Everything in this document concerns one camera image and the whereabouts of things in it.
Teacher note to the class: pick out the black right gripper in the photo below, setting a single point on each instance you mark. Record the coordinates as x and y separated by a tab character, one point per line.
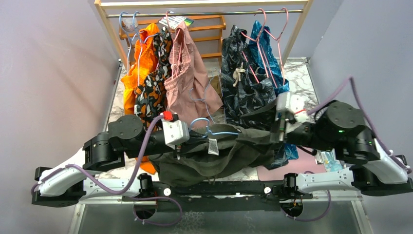
268	115

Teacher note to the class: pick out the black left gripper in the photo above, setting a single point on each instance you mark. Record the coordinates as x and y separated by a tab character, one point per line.
195	138

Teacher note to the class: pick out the olive green shorts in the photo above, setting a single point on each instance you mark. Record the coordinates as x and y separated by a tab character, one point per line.
222	158

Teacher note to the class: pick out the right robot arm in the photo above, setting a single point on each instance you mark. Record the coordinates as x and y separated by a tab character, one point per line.
342	129

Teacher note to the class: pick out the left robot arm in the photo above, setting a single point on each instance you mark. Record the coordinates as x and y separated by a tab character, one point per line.
74	180

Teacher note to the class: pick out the black shark print shorts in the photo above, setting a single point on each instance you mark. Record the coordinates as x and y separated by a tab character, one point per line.
245	89

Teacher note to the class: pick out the dusty pink shorts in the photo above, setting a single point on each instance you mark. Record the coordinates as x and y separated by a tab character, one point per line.
188	71

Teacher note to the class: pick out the orange black camo shorts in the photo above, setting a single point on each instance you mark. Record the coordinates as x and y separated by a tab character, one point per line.
151	97

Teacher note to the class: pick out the blue shark print shorts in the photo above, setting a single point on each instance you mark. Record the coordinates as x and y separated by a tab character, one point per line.
262	54

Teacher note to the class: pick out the blue hanger on orange shorts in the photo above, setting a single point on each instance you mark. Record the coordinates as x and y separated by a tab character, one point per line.
131	23

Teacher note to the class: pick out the pink mat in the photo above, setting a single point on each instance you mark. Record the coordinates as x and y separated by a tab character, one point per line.
305	162

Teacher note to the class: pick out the metal clipboard clip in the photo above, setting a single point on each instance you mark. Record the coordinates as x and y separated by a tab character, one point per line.
318	158

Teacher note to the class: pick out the wooden ladder shelf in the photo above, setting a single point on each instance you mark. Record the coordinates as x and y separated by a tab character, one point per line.
206	31

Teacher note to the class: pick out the colourful marker box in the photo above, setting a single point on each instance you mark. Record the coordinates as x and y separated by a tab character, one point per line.
175	21

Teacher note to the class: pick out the metal hanging rod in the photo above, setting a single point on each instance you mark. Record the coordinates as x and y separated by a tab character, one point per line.
153	15

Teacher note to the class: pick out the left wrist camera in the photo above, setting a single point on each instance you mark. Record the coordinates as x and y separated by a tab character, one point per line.
175	131

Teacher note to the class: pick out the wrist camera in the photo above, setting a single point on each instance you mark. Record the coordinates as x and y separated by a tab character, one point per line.
175	131
291	108

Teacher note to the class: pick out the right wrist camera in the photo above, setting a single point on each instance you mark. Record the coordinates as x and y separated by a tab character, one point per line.
291	108

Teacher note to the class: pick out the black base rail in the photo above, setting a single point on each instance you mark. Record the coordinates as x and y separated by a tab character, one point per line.
220	196

